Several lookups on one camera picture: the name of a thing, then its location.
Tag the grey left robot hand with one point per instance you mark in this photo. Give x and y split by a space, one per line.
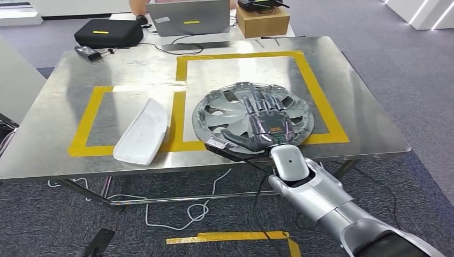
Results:
101 239

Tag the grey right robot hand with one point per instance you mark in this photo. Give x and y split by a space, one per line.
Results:
269 129

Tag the grey plastic wheel cover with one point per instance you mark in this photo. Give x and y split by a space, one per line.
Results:
236 119

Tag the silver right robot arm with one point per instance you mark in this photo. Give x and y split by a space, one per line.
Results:
319 198

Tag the stainless steel workbench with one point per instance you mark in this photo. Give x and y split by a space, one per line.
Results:
124 71

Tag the large yellow bench tape outline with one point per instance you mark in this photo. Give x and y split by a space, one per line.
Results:
321 97

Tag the brown cardboard box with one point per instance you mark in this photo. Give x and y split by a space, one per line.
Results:
262 23

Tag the white plastic cover panel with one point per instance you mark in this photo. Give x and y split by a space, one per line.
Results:
142 134

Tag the yellow floor tape outline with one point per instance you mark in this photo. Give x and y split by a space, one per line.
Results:
230 236

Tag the small yellow bench tape outline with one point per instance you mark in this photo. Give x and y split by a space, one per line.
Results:
87 120

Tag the grey laptop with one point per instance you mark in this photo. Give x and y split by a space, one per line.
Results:
188 17

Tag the black computer mouse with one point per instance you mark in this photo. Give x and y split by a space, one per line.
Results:
142 19

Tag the person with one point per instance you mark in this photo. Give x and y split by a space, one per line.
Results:
136 7

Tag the black power adapter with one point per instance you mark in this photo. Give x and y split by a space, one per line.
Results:
88 53

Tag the black carry case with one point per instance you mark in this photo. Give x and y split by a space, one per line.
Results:
106 35

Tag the black camera bracket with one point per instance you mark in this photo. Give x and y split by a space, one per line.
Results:
230 155

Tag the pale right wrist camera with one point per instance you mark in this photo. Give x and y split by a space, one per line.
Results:
216 143

